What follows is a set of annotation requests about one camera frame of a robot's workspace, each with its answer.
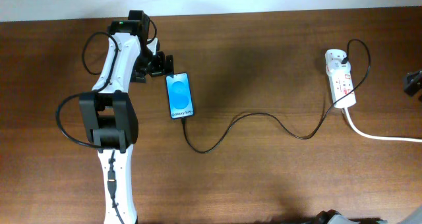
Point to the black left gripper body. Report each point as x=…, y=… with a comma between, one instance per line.
x=153, y=65

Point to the blue Galaxy smartphone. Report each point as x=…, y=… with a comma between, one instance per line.
x=179, y=96

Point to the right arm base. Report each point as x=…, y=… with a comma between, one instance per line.
x=335, y=217

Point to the white USB charger plug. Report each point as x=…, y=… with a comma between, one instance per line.
x=334, y=62

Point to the white power strip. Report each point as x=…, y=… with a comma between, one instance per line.
x=341, y=86

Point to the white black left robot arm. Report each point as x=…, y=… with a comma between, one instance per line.
x=108, y=115

